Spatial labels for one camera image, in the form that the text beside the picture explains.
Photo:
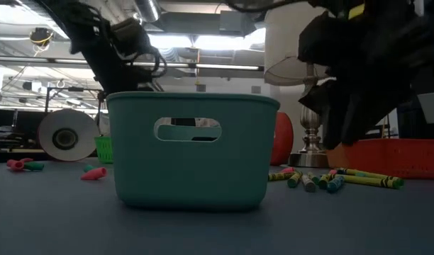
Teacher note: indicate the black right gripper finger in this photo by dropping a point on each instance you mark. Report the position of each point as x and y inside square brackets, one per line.
[362, 113]
[314, 97]

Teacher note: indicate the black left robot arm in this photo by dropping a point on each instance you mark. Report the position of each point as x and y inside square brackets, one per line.
[86, 32]

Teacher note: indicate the red mesh basket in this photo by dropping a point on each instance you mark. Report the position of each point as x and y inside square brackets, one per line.
[398, 159]

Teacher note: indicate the yellow-green crayon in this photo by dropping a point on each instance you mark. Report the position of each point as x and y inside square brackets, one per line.
[355, 172]
[371, 181]

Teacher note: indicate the pink eraser cap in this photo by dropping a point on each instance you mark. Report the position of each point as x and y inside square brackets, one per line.
[333, 172]
[15, 164]
[93, 174]
[288, 170]

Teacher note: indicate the white shade table lamp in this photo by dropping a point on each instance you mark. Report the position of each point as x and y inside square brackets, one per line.
[284, 35]

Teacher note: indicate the blue crayon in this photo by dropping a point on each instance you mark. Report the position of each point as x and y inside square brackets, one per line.
[334, 184]

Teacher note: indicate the green-yellow crayon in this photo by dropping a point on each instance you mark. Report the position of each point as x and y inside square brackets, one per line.
[324, 180]

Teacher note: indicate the grey crayon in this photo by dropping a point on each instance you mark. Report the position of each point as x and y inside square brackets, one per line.
[308, 184]

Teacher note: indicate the green mesh basket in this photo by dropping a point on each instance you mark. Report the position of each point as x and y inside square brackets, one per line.
[105, 150]

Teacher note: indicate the long ceiling light strip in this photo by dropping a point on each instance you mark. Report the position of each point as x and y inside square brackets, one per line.
[220, 66]

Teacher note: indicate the large white paper roll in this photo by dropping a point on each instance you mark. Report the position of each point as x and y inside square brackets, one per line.
[47, 134]

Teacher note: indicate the green eraser cap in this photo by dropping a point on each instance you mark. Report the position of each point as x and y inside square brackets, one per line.
[88, 167]
[34, 166]

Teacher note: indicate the teal plastic bin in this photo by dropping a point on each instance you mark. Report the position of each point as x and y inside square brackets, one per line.
[192, 170]

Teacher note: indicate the silver ceiling air duct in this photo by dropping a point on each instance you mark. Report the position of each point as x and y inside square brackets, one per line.
[147, 8]

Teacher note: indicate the black background gantry frame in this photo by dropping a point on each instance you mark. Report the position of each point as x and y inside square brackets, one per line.
[73, 89]

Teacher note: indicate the grey ceiling duct box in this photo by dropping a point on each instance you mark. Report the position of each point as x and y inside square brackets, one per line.
[233, 21]

